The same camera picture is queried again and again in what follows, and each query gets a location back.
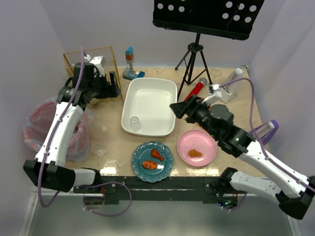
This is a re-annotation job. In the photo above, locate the pink plate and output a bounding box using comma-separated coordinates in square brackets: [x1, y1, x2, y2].
[177, 129, 217, 167]

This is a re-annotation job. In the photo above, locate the clear glass cup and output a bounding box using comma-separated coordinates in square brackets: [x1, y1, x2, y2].
[91, 143, 106, 156]
[130, 116, 142, 132]

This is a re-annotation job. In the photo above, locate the pink trash basket with bag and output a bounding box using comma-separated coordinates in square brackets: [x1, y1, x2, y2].
[23, 96, 95, 162]

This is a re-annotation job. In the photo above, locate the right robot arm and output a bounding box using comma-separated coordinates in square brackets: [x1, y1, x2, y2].
[170, 95, 315, 220]

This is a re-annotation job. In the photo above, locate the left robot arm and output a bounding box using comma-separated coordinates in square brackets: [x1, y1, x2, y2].
[23, 62, 121, 192]

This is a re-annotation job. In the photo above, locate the toy brick tower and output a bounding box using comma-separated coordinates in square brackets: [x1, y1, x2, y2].
[122, 47, 145, 81]

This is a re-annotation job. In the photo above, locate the white metronome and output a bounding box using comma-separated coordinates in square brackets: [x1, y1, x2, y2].
[220, 68, 244, 103]

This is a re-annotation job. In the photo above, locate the red glitter microphone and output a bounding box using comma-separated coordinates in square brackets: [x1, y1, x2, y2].
[185, 78, 207, 101]

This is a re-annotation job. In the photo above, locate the white rectangular baking dish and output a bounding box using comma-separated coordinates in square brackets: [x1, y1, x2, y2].
[121, 78, 177, 137]

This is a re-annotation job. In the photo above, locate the orange fried nugget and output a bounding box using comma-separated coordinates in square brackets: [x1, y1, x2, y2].
[188, 149, 203, 158]

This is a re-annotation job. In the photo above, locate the toy chicken drumstick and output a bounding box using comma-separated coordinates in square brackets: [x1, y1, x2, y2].
[151, 149, 164, 161]

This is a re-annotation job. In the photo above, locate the teal scalloped plate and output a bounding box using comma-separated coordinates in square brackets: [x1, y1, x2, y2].
[131, 141, 173, 183]

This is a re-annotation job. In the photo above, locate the toy grilled meat piece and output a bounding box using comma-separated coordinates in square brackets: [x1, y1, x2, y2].
[142, 160, 158, 170]

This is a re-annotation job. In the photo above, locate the black music stand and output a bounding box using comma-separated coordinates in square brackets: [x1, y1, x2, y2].
[153, 0, 264, 85]

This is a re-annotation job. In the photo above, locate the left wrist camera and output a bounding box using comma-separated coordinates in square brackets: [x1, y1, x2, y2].
[84, 55, 105, 75]

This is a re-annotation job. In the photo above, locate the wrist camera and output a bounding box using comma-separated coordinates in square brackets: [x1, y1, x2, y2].
[202, 84, 222, 105]
[84, 55, 105, 75]

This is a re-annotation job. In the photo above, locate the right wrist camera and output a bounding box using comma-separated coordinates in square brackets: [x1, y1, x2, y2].
[202, 84, 222, 105]

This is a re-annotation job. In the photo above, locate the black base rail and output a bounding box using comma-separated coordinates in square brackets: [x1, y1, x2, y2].
[72, 175, 249, 205]

